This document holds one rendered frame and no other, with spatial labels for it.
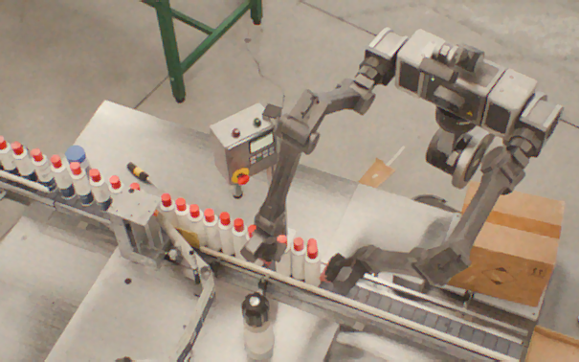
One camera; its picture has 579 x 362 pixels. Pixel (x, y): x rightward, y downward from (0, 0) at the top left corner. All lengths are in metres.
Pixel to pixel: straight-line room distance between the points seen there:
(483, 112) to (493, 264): 0.49
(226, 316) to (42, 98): 2.22
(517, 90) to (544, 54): 2.31
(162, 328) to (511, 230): 1.13
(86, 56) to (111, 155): 1.61
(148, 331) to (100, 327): 0.16
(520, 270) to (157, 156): 1.37
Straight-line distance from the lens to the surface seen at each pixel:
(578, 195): 4.39
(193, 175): 3.29
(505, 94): 2.63
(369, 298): 2.94
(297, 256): 2.83
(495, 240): 2.81
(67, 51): 5.00
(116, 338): 2.93
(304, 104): 2.34
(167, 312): 2.94
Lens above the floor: 3.45
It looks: 54 degrees down
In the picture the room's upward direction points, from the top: 2 degrees counter-clockwise
